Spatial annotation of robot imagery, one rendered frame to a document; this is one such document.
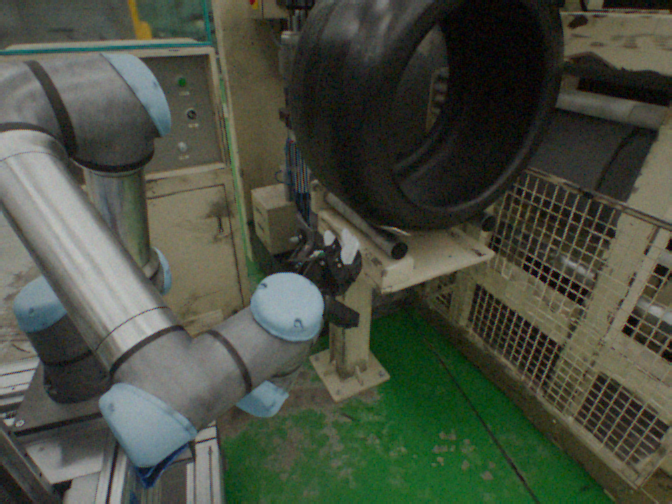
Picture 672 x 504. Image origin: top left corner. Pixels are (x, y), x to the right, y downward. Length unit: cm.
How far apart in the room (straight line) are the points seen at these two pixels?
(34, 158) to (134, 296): 19
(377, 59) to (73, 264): 54
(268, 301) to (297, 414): 132
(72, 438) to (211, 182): 84
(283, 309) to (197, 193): 109
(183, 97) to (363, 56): 80
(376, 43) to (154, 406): 61
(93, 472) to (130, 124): 66
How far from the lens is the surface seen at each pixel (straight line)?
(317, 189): 115
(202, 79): 142
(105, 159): 64
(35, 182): 50
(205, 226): 151
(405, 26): 75
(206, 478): 136
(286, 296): 41
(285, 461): 161
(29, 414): 101
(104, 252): 44
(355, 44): 74
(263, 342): 40
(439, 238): 119
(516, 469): 170
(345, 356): 166
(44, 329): 88
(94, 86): 59
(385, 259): 95
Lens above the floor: 139
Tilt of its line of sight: 33 degrees down
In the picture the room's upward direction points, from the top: straight up
